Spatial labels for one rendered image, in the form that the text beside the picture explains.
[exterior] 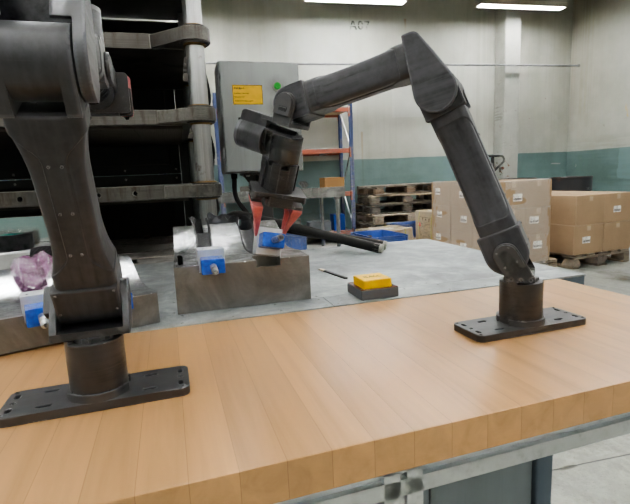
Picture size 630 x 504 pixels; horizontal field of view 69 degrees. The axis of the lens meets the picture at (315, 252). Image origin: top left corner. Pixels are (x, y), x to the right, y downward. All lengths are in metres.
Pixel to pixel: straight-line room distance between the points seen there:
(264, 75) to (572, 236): 4.08
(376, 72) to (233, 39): 7.12
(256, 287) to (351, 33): 7.48
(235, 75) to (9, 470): 1.50
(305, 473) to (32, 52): 0.41
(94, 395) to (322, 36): 7.72
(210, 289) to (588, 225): 4.83
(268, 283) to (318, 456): 0.51
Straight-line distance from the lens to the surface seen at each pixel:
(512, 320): 0.76
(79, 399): 0.59
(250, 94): 1.79
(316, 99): 0.81
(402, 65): 0.77
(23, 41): 0.45
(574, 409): 0.60
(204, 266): 0.85
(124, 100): 0.87
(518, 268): 0.73
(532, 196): 4.81
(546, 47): 9.87
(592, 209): 5.44
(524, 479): 1.39
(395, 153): 8.17
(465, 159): 0.74
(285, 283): 0.91
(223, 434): 0.49
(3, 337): 0.84
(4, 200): 1.76
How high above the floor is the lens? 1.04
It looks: 9 degrees down
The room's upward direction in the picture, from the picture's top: 3 degrees counter-clockwise
